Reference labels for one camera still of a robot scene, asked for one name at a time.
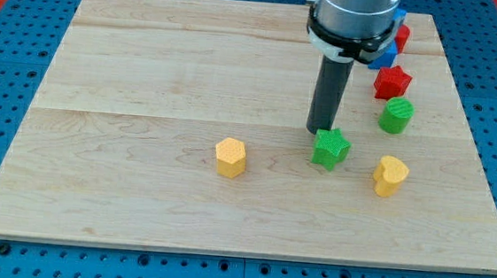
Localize red star block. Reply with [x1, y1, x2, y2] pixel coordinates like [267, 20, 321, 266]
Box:
[374, 66, 413, 100]

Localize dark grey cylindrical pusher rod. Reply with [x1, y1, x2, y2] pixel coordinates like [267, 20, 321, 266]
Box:
[307, 56, 353, 135]

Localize yellow hexagon block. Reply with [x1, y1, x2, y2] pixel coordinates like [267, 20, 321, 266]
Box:
[215, 137, 246, 179]

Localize green cylinder block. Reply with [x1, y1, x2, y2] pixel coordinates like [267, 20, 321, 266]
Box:
[377, 97, 415, 135]

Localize yellow heart block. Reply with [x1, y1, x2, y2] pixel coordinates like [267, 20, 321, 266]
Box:
[373, 155, 409, 197]

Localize wooden board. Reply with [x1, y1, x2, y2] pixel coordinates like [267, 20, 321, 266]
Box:
[0, 0, 497, 274]

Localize green star block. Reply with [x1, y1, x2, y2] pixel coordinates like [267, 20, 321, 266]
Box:
[311, 128, 352, 171]

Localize blue block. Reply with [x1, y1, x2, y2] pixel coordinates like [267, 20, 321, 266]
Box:
[367, 9, 407, 69]

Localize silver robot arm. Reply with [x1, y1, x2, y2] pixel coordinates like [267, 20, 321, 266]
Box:
[307, 0, 404, 135]

